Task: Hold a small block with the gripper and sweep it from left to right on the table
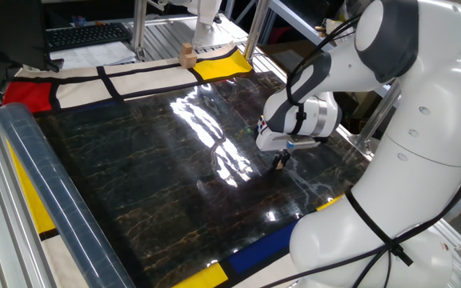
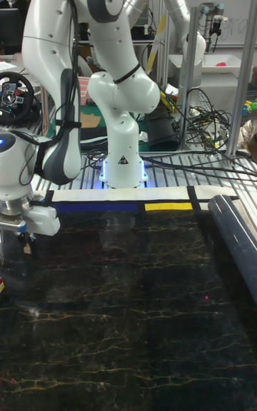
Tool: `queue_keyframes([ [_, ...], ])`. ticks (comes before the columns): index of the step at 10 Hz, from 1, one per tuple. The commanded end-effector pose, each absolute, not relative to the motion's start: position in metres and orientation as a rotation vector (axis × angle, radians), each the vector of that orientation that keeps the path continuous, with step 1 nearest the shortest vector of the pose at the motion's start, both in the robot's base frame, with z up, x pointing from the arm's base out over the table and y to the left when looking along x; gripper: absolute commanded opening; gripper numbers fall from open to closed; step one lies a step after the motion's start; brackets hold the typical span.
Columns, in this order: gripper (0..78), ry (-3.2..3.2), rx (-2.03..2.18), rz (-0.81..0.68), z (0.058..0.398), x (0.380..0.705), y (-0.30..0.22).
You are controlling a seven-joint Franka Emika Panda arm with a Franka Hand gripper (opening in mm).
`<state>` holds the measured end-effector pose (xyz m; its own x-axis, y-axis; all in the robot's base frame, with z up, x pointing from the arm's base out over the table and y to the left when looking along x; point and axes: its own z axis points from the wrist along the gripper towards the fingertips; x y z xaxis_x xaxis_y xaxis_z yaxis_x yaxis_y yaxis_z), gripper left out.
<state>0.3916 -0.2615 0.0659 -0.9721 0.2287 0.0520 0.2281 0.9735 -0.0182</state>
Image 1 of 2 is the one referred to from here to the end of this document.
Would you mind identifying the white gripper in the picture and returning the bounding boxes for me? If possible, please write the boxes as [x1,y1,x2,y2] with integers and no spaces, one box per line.
[255,126,296,170]

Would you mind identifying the colour block patterned cloth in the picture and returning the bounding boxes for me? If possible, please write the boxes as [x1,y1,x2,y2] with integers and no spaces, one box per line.
[2,39,366,288]

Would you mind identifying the black marble vinyl sheet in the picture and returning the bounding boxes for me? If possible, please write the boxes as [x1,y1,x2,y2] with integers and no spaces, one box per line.
[0,70,375,288]

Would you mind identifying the stacked wooden blocks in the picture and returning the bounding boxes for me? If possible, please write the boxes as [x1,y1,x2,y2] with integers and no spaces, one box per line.
[178,42,198,70]

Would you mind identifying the white paper sheets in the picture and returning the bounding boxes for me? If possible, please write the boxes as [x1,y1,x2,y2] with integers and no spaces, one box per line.
[50,41,138,70]

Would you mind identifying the black keyboard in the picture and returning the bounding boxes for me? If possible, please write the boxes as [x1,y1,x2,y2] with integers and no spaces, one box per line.
[45,22,134,53]

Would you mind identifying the grey camera with blue cap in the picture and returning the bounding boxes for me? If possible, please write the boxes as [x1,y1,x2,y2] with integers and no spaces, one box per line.
[286,135,322,150]

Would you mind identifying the aluminium frame brace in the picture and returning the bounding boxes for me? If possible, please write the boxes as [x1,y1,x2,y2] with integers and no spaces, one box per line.
[348,82,402,155]

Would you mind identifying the aluminium frame post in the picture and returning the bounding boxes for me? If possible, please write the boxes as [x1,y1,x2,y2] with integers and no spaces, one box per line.
[243,0,271,61]
[132,0,148,62]

